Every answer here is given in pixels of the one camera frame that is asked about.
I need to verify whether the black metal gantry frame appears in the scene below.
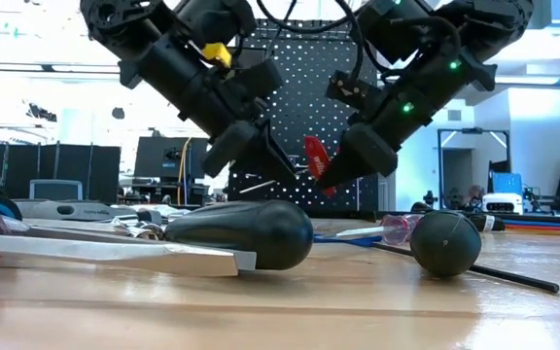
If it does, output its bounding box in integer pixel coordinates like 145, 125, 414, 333
437, 126, 512, 211

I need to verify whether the blue T-handle hex key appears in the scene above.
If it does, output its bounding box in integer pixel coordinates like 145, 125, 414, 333
312, 232, 560, 295

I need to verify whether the red-handled flat screwdriver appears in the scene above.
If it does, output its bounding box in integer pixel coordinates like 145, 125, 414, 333
0, 200, 258, 284

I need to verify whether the black-and-blue-handled screwdriver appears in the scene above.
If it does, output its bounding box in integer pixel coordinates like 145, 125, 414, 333
0, 191, 126, 223

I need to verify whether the dark ceiling fixture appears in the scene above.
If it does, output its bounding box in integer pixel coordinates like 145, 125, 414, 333
25, 101, 59, 123

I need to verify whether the black cable sleeve white label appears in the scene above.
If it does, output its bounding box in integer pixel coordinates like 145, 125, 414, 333
469, 213, 507, 232

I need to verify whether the grey office chair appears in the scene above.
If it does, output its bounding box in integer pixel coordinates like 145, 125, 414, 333
29, 178, 85, 201

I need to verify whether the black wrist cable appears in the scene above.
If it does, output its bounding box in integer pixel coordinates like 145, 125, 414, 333
335, 0, 365, 84
255, 0, 354, 35

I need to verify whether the blue screen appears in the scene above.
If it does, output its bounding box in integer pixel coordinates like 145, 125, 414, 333
491, 172, 524, 195

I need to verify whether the blue cable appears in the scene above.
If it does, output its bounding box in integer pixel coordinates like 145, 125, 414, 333
503, 219, 560, 227

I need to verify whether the white box device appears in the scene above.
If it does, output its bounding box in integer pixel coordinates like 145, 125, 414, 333
482, 192, 525, 215

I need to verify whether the yellow tag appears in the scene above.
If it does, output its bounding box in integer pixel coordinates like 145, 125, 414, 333
200, 42, 233, 69

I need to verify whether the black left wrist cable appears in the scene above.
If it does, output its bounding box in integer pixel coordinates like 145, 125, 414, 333
255, 0, 354, 35

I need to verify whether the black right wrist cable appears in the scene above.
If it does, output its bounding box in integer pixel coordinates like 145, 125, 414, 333
335, 0, 365, 84

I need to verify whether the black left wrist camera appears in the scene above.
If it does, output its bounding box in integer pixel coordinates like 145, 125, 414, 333
236, 57, 285, 101

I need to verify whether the person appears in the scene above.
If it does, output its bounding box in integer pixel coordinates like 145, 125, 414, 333
465, 184, 486, 211

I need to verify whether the black metal pegboard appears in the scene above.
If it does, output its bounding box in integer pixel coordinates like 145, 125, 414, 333
227, 17, 381, 219

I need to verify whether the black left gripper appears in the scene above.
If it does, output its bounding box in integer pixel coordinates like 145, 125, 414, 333
177, 72, 299, 186

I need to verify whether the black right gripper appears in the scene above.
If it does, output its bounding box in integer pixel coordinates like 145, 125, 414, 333
315, 82, 445, 191

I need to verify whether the yellow hanging cable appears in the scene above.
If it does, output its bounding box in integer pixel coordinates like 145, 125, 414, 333
176, 136, 193, 205

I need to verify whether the black computer monitor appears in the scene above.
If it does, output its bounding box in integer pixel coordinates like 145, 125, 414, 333
133, 135, 210, 179

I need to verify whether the black partition screen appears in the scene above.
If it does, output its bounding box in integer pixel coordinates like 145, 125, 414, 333
0, 142, 123, 204

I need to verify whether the clear red-handled screwdriver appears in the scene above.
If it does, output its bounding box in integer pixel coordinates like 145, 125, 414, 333
333, 213, 425, 247

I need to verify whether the stubby black-handled screwdriver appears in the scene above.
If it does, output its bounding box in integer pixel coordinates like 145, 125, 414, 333
409, 209, 483, 278

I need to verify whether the white work glove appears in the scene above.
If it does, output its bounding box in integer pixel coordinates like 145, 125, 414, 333
109, 202, 192, 219

